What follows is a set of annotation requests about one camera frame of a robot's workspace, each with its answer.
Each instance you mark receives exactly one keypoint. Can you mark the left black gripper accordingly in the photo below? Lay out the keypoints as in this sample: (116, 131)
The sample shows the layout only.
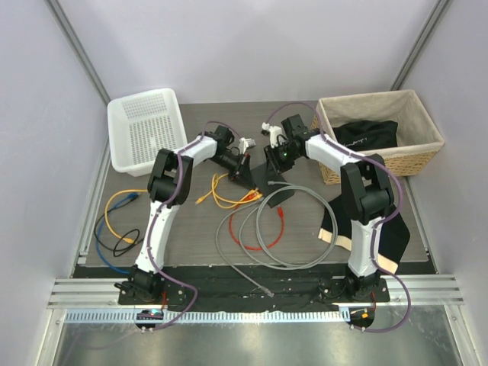
(238, 178)

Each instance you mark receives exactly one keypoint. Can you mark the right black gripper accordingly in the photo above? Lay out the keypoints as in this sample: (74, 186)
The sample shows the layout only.
(272, 160)

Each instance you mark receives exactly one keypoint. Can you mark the black network switch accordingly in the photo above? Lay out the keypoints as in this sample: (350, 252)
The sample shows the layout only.
(268, 183)

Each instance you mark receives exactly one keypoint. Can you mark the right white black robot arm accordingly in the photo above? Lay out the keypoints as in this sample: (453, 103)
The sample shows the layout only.
(366, 192)

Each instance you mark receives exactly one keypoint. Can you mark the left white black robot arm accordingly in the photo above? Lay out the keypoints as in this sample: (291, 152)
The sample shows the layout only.
(168, 187)

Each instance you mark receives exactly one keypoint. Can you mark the black cloth with beige stripe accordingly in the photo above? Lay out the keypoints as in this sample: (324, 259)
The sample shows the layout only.
(394, 235)

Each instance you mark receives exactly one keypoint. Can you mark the black cloth in basket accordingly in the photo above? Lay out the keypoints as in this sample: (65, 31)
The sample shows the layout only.
(367, 135)

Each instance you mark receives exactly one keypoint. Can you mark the white perforated plastic basket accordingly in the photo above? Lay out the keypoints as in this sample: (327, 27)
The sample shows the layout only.
(140, 125)

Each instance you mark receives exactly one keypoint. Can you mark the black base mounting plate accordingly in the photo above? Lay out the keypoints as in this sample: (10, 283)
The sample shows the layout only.
(227, 293)

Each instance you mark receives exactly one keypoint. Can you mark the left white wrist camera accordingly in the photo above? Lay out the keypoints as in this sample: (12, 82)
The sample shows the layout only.
(245, 144)

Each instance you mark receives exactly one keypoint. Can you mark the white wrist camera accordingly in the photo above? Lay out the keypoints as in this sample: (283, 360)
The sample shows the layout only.
(245, 144)
(275, 134)

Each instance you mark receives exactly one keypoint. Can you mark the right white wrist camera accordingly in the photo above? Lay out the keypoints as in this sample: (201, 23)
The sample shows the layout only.
(275, 134)

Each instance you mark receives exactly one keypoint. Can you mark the aluminium frame rail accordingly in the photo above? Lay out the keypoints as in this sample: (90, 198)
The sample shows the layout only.
(99, 301)

